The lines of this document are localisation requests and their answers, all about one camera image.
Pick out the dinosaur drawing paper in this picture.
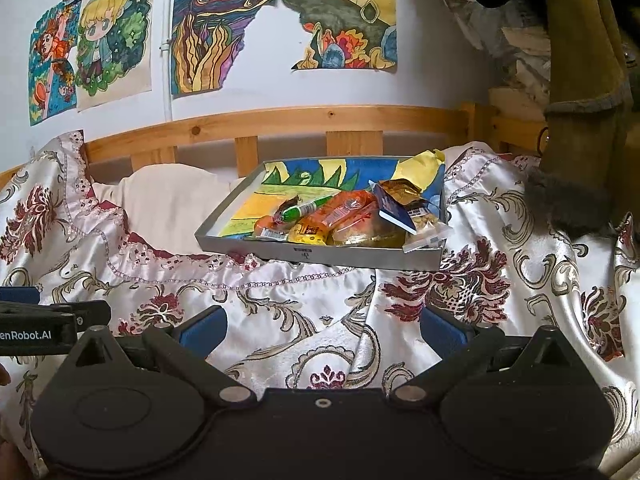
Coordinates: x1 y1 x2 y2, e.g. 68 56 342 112
220 149 447 241

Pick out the dark blue snack packet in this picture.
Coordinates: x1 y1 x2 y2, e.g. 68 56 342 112
372 182 418 235

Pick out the floral satin blanket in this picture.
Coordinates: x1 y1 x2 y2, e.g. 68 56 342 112
0 130 640 480

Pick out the swirl and seaweed wall poster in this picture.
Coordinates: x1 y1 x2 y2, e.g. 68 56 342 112
170 0 281 100

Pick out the yellow green snack packet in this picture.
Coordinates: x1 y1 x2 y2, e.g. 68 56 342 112
252 214 332 247

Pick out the grey tray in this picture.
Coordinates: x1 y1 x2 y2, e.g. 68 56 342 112
194 155 449 271

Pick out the wooden bed headboard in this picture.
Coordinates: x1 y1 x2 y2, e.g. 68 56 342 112
0 102 551 186

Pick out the person's left hand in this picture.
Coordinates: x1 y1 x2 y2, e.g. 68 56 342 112
0 363 36 480

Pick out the clear red-print snack packet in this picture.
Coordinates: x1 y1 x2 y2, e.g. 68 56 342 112
332 222 403 249

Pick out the landscape and mushrooms wall poster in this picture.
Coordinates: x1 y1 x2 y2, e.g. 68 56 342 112
280 0 399 75

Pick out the orange snack packet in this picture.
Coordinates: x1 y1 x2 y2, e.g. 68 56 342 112
320 190 381 231

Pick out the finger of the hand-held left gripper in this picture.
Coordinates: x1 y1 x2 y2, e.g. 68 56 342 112
0 286 42 306
0 300 112 332

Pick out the olive coat with fur trim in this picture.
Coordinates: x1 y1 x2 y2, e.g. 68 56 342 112
522 0 636 238

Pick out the camouflage cloth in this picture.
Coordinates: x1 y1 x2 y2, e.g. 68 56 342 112
425 0 556 121

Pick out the orange-haired figure wall poster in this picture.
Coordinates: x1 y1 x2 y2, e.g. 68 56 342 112
29 0 146 127

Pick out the green tube snack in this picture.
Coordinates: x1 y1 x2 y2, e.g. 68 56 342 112
280 195 333 224

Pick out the brown snack packet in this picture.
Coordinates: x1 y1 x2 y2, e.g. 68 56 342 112
377 179 431 211

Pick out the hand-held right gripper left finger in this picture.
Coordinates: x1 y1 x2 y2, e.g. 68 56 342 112
65 305 256 407

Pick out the white wall pipe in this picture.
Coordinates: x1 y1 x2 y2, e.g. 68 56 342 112
159 0 175 123

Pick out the blond figure wall poster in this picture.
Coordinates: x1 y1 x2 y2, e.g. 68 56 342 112
75 0 153 113

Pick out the white pillow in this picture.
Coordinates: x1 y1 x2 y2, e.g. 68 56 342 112
92 162 251 256

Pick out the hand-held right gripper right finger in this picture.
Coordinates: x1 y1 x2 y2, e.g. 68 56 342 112
390 305 576 407

